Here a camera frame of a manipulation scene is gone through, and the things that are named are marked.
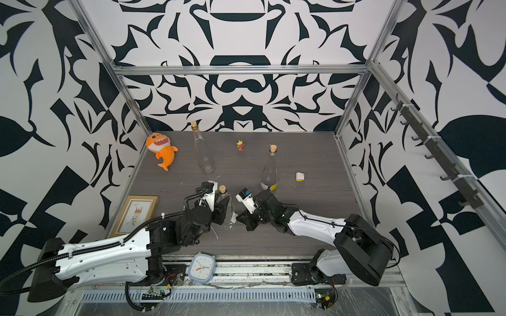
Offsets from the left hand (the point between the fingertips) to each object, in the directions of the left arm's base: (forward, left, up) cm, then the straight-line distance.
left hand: (222, 193), depth 72 cm
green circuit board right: (-32, -36, -23) cm, 53 cm away
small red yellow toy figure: (+38, -6, -16) cm, 41 cm away
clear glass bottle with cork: (+27, +12, -13) cm, 32 cm away
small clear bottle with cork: (-1, -1, +3) cm, 4 cm away
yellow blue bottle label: (+18, -35, -19) cm, 44 cm away
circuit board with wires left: (-27, +23, -19) cm, 41 cm away
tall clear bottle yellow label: (+13, -19, -11) cm, 26 cm away
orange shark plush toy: (+37, +36, -13) cm, 54 cm away
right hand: (-3, -4, -13) cm, 14 cm away
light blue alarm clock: (-20, +9, -19) cm, 29 cm away
